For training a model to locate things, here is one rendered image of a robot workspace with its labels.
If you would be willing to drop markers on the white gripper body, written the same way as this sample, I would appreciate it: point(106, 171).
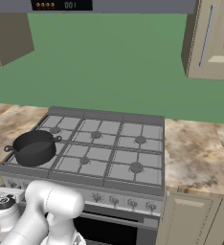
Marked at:
point(17, 195)

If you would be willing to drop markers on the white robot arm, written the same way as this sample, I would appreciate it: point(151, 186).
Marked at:
point(53, 201)

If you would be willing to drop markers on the silver stove knob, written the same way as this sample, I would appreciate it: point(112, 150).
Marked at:
point(151, 206)
point(96, 197)
point(12, 183)
point(25, 184)
point(114, 200)
point(132, 203)

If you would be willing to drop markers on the dark grey cooking pot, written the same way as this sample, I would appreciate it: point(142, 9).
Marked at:
point(34, 150)

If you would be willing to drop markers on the grey gas stove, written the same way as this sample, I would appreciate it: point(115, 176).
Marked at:
point(117, 153)

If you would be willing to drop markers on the black oven door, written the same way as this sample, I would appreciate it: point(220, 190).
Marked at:
point(114, 233)

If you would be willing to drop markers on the grey range hood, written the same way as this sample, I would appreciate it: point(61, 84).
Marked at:
point(117, 6)

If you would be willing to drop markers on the beige wall cupboard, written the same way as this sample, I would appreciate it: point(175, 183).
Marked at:
point(8, 38)

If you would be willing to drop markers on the beige wall cupboard door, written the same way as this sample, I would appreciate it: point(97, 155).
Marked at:
point(219, 38)

